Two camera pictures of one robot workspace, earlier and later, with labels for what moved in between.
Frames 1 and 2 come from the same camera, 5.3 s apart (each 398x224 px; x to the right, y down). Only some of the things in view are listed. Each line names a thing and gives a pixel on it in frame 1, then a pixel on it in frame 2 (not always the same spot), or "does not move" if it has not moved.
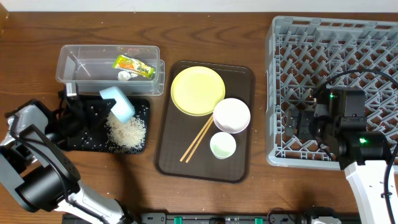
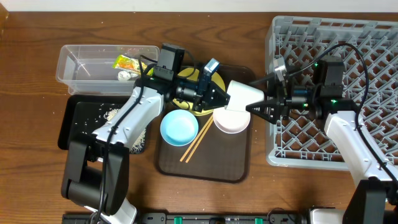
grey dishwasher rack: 305,55 does not move
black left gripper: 86,116 → 203,94
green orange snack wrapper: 134,66 does not move
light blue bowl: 123,108 → 179,127
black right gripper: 306,117 → 282,103
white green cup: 222,145 → 242,95
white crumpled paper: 125,75 does not move
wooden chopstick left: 196,138 does not move
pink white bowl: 231,116 does not move
